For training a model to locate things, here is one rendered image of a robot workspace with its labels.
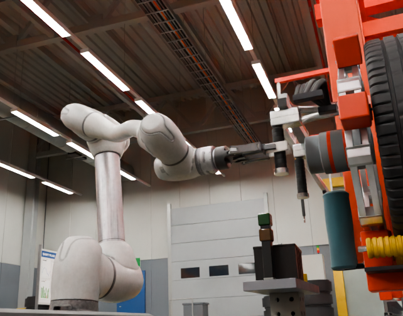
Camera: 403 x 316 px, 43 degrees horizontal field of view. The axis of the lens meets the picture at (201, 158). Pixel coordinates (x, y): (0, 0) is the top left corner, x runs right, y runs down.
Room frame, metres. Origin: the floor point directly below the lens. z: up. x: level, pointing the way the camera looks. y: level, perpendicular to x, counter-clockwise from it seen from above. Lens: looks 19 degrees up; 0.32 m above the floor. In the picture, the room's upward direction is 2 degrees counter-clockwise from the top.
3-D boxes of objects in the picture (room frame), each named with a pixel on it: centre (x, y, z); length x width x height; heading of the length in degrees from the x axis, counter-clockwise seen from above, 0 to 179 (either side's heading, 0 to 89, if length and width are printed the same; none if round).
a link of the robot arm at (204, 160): (1.55, -0.02, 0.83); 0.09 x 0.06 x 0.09; 159
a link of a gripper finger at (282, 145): (1.45, -0.23, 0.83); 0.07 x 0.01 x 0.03; 68
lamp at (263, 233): (1.62, -0.20, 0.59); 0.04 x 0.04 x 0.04; 69
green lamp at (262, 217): (1.62, -0.20, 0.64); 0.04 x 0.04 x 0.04; 69
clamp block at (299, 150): (1.78, -0.39, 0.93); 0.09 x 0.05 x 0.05; 69
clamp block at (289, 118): (1.46, -0.27, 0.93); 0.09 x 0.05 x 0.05; 69
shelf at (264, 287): (1.81, -0.27, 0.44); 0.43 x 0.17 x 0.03; 159
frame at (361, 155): (1.55, -0.52, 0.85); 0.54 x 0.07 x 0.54; 159
